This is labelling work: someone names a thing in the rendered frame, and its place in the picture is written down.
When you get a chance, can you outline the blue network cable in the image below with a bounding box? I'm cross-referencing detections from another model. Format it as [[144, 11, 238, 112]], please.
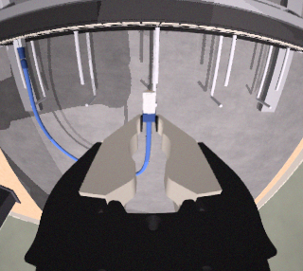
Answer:
[[21, 59, 152, 175]]

